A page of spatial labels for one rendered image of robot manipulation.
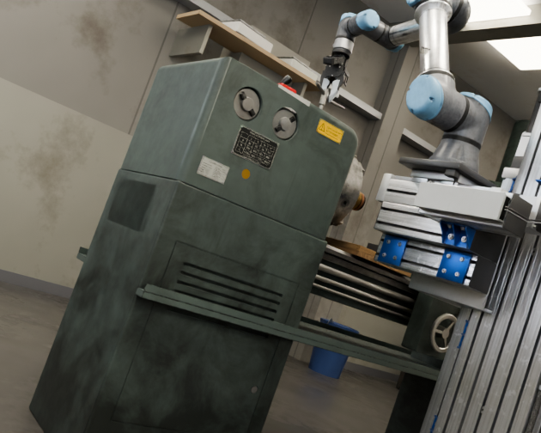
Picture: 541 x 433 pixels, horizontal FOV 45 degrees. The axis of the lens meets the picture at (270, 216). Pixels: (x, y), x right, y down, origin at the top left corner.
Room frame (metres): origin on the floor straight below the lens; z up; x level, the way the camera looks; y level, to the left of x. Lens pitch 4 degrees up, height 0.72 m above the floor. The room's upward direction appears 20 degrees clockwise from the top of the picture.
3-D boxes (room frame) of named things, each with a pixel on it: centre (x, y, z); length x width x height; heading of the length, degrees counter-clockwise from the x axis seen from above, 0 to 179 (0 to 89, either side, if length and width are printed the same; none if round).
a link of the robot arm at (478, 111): (1.89, -0.45, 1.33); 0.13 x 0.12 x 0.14; 116
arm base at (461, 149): (1.89, -0.46, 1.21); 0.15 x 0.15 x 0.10
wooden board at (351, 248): (2.59, -0.37, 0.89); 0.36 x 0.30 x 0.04; 34
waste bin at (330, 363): (5.78, -0.89, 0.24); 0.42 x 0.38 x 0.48; 133
